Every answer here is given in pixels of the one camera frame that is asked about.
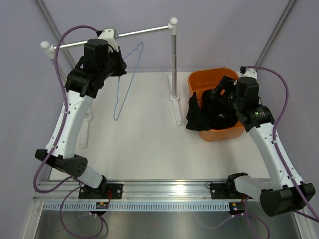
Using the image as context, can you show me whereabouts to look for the black shorts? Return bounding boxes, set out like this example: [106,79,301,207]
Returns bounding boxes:
[186,90,238,131]

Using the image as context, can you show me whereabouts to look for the blue wire hanger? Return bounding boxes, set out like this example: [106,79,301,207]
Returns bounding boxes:
[113,41,144,121]

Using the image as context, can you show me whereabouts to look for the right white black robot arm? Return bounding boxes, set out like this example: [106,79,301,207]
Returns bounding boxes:
[211,75,316,217]

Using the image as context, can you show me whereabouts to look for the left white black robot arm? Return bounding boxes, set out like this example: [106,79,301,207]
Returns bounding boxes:
[35,39,127,199]

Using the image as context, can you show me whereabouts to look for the orange plastic basket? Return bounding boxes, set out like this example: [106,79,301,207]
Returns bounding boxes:
[188,68,244,142]

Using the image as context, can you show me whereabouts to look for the silver white clothes rack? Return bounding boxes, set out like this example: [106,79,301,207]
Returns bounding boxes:
[40,17,182,148]

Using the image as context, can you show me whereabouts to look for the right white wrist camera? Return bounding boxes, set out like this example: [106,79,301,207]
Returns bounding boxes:
[240,66,257,80]

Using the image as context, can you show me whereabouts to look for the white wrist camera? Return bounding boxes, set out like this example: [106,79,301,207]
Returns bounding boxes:
[98,27,119,52]
[240,66,257,80]

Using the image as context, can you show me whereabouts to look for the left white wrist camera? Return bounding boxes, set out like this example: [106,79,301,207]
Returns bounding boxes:
[98,27,119,52]

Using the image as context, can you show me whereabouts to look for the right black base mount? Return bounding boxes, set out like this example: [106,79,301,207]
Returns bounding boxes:
[207,182,247,200]

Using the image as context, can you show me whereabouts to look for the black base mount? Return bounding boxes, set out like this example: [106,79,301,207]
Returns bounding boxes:
[207,182,247,200]
[78,183,123,200]

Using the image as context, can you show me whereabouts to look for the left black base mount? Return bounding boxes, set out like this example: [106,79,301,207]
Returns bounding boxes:
[78,183,123,200]

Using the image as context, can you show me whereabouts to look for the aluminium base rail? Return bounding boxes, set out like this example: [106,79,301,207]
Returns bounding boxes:
[32,179,275,203]

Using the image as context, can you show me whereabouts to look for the white slotted cable duct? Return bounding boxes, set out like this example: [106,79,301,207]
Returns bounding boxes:
[43,200,231,212]

